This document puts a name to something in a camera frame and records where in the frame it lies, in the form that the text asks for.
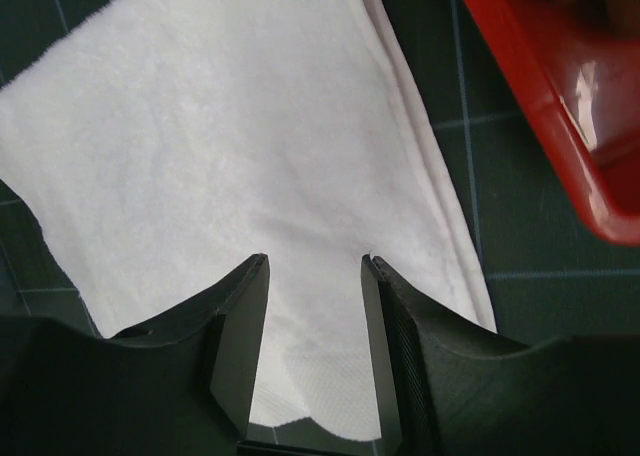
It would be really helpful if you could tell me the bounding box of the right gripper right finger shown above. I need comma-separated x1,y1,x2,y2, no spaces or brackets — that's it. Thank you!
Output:
361,256,639,455

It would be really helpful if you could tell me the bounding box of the red plastic bin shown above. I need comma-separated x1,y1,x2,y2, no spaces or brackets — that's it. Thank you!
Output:
462,0,639,246

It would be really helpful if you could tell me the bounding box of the large white towel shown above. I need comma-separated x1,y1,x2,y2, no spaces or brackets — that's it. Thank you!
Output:
1,0,495,441

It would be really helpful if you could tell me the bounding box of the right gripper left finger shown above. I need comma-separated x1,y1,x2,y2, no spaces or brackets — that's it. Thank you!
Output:
1,254,269,455

